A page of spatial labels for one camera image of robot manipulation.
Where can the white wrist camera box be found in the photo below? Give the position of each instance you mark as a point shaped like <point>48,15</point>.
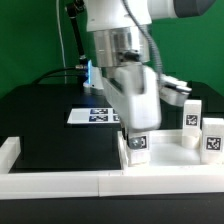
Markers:
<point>174,91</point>

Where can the white square table top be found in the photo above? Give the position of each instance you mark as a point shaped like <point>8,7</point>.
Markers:
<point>165,150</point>

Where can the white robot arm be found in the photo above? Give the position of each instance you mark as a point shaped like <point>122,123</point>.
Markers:
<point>129,60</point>

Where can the white U-shaped fence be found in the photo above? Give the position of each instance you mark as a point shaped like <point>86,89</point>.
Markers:
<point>157,180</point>

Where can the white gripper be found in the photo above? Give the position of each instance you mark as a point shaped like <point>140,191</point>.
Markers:
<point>134,95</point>

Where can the white marker sheet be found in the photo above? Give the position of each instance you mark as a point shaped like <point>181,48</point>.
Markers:
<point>93,116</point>

